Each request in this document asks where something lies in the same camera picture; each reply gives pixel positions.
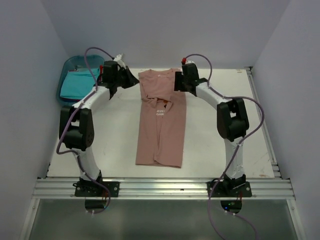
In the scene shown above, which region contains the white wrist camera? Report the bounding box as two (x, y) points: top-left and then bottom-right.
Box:
(181, 57), (195, 65)
(113, 53), (126, 68)

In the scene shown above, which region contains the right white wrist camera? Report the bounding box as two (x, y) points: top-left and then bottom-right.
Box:
(181, 57), (195, 65)

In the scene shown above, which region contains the pink t shirt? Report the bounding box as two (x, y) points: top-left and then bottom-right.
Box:
(135, 68), (187, 168)

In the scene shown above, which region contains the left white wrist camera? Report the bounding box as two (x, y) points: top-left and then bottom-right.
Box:
(113, 53), (126, 68)

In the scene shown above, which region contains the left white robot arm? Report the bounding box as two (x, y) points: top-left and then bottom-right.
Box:
(56, 58), (139, 197)

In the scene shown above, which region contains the aluminium rail frame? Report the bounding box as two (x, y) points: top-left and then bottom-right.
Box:
(32, 177), (295, 200)

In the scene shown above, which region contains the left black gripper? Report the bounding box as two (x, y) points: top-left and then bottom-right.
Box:
(114, 66), (140, 89)

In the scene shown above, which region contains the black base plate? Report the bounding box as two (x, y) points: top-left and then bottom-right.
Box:
(206, 178), (253, 198)
(72, 180), (120, 198)

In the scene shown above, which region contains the teal plastic bin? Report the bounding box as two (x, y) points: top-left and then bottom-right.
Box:
(56, 55), (105, 107)

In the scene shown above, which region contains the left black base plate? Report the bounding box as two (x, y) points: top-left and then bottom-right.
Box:
(72, 180), (120, 198)

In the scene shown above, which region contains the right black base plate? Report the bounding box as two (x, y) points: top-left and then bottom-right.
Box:
(206, 178), (253, 198)

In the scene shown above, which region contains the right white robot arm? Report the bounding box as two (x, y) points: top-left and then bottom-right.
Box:
(174, 59), (250, 197)

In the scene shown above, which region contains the turquoise folded t shirt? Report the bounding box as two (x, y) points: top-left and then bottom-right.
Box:
(60, 68), (95, 100)

